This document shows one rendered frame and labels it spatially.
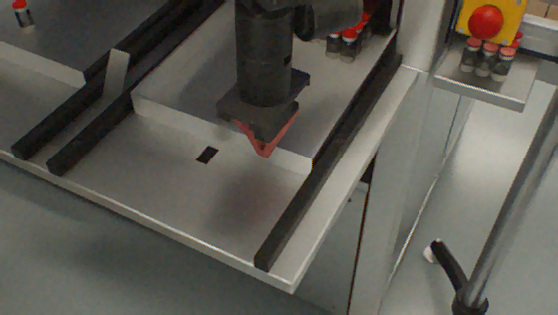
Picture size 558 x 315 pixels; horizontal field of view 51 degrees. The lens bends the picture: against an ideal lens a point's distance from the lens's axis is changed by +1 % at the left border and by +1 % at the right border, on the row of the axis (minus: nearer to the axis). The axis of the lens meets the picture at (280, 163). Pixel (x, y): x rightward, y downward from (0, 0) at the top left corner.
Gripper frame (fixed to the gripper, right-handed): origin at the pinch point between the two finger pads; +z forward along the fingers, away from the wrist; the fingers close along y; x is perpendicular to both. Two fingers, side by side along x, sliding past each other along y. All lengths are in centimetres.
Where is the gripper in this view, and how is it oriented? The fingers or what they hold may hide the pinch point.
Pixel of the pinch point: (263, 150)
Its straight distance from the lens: 69.1
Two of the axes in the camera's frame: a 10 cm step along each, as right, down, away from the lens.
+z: -0.3, 7.0, 7.2
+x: -8.8, -3.6, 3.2
